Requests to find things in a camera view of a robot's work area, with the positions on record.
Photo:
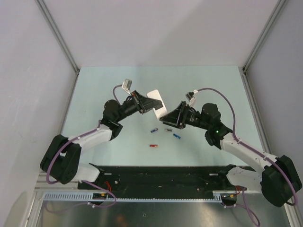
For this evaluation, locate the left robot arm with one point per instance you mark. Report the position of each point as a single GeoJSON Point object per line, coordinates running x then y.
{"type": "Point", "coordinates": [61, 161]}

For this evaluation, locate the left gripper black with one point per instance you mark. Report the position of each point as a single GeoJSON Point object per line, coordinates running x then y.
{"type": "Point", "coordinates": [145, 104]}

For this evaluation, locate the left aluminium frame post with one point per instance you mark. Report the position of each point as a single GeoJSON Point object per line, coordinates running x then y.
{"type": "Point", "coordinates": [57, 34]}

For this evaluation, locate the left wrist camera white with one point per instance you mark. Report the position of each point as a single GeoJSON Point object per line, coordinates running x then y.
{"type": "Point", "coordinates": [126, 86]}

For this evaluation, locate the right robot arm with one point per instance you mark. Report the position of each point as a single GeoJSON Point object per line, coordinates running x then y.
{"type": "Point", "coordinates": [275, 177]}

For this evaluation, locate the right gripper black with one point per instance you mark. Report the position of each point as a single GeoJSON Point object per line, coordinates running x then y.
{"type": "Point", "coordinates": [176, 117]}

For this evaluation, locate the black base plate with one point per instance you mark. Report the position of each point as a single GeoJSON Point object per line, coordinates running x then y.
{"type": "Point", "coordinates": [165, 181]}

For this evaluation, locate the right aluminium frame post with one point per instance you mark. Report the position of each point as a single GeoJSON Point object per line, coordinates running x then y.
{"type": "Point", "coordinates": [273, 18]}

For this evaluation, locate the white remote control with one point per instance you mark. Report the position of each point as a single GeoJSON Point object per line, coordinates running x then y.
{"type": "Point", "coordinates": [159, 109]}

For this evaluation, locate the grey slotted cable duct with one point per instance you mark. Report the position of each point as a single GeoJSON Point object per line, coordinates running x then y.
{"type": "Point", "coordinates": [215, 197]}

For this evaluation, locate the aluminium frame post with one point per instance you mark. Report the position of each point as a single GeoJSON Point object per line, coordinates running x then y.
{"type": "Point", "coordinates": [273, 18]}
{"type": "Point", "coordinates": [57, 34]}

